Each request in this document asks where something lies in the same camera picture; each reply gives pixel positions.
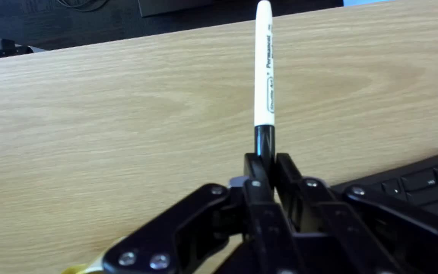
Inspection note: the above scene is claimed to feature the black computer keyboard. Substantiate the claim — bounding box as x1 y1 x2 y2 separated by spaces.
330 146 438 231

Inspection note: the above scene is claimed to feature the yellow and white mug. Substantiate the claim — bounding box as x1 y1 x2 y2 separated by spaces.
64 255 105 274

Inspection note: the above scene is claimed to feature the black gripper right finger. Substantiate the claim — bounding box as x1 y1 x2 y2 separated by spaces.
274 152 438 274

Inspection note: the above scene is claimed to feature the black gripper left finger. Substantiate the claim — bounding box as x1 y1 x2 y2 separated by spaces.
102 150 301 274

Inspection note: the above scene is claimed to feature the white marker with black cap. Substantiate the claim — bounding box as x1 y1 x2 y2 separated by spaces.
251 0 277 159

